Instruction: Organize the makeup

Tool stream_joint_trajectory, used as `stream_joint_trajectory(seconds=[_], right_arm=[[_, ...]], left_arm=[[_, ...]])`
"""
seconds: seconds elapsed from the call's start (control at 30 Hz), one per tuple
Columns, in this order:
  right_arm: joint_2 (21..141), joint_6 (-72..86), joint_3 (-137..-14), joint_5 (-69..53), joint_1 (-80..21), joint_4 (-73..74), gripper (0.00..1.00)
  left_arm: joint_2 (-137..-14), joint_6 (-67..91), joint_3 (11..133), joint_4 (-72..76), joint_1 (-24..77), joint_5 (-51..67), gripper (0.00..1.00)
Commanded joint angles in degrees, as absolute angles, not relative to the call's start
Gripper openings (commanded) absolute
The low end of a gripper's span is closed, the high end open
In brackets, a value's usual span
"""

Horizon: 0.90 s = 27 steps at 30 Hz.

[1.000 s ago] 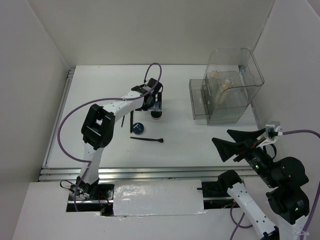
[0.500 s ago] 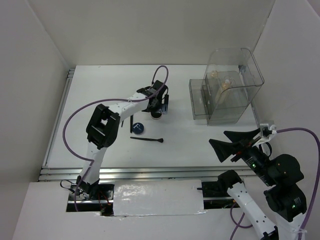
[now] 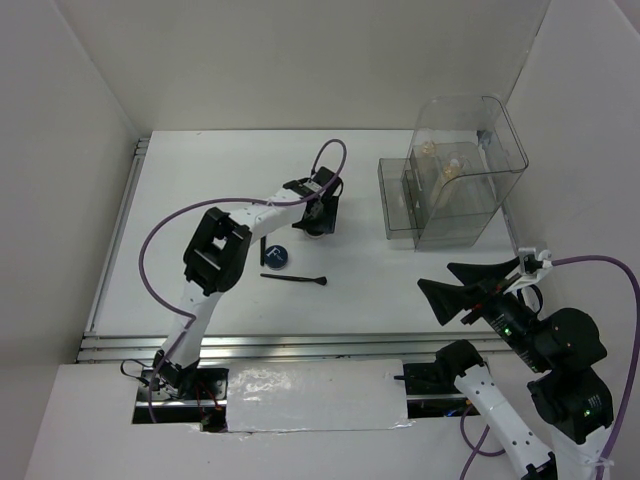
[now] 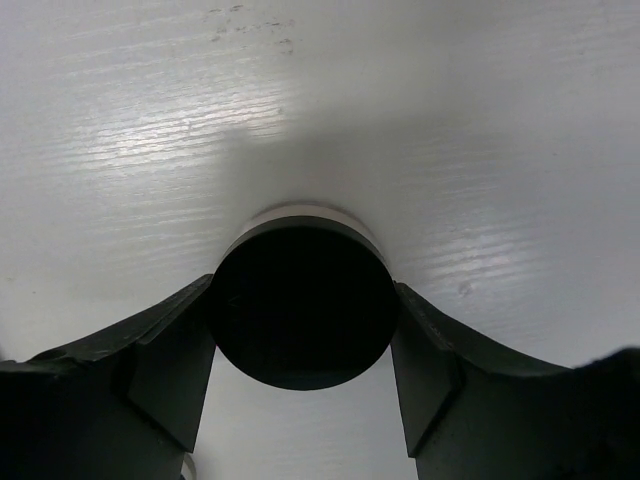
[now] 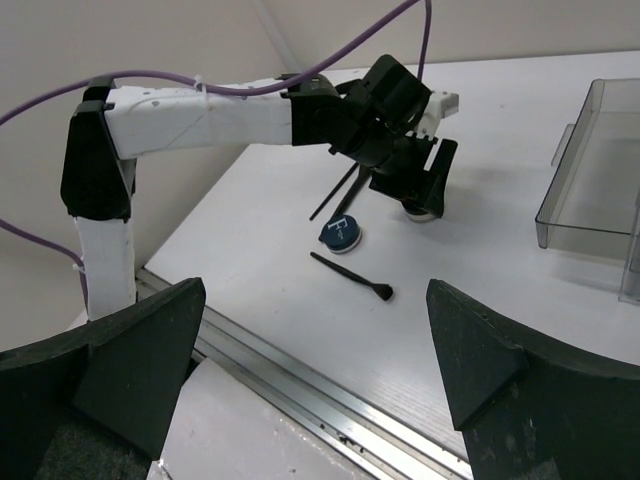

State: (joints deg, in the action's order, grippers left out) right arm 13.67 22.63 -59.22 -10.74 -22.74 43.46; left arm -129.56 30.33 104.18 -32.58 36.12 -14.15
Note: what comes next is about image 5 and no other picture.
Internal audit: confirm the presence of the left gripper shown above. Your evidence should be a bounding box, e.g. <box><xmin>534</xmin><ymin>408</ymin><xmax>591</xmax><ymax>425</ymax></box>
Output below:
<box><xmin>329</xmin><ymin>134</ymin><xmax>458</xmax><ymax>219</ymax></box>

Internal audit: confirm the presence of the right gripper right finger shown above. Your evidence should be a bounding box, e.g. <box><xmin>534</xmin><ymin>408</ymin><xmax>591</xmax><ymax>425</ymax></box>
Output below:
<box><xmin>426</xmin><ymin>279</ymin><xmax>639</xmax><ymax>479</ymax></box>

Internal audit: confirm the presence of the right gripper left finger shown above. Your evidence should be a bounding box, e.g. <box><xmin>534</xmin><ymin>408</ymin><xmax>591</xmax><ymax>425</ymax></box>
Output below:
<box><xmin>1</xmin><ymin>278</ymin><xmax>206</xmax><ymax>479</ymax></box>

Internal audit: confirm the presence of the black lid cosmetic jar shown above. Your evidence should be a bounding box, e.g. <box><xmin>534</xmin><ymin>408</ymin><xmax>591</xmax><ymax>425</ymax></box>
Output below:
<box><xmin>404</xmin><ymin>209</ymin><xmax>437</xmax><ymax>223</ymax></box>

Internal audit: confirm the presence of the clear acrylic makeup organizer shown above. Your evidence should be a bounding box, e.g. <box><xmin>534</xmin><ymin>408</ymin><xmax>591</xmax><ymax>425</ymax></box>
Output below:
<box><xmin>618</xmin><ymin>197</ymin><xmax>640</xmax><ymax>304</ymax></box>

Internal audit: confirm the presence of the clear organizer drawer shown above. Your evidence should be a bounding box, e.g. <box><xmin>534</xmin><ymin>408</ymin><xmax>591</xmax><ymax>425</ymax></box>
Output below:
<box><xmin>535</xmin><ymin>78</ymin><xmax>639</xmax><ymax>259</ymax></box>

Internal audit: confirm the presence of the black powder brush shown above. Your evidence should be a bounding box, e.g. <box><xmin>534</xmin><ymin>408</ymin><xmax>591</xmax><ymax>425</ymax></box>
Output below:
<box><xmin>332</xmin><ymin>166</ymin><xmax>371</xmax><ymax>218</ymax></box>

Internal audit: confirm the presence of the thin black eyeliner pencil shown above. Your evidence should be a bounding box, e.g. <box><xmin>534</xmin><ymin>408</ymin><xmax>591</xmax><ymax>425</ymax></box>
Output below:
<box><xmin>308</xmin><ymin>163</ymin><xmax>358</xmax><ymax>221</ymax></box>

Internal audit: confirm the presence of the blue lid compact jar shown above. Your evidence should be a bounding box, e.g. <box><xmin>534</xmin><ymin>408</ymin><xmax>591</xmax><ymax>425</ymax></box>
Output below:
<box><xmin>319</xmin><ymin>214</ymin><xmax>363</xmax><ymax>255</ymax></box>

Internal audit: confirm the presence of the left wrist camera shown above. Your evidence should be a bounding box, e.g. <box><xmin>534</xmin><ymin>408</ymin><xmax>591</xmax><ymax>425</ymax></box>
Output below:
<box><xmin>414</xmin><ymin>91</ymin><xmax>459</xmax><ymax>139</ymax></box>

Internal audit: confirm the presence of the aluminium front rail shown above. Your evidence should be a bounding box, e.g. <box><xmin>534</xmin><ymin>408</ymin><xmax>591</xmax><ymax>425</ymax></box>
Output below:
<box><xmin>134</xmin><ymin>267</ymin><xmax>476</xmax><ymax>480</ymax></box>

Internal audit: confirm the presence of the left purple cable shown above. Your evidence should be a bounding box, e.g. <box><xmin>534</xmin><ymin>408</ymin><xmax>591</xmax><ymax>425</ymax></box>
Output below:
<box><xmin>0</xmin><ymin>0</ymin><xmax>432</xmax><ymax>266</ymax></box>

